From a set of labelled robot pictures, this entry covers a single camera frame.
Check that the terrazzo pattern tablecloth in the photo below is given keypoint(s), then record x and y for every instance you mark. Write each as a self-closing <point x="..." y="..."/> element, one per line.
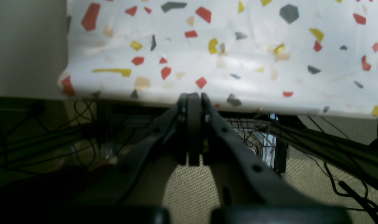
<point x="317" y="57"/>

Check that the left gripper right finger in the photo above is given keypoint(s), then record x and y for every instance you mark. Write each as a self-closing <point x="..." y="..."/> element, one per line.
<point x="233" y="165"/>

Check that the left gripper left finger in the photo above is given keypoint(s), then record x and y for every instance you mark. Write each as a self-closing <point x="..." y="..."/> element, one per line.
<point x="141" y="175"/>

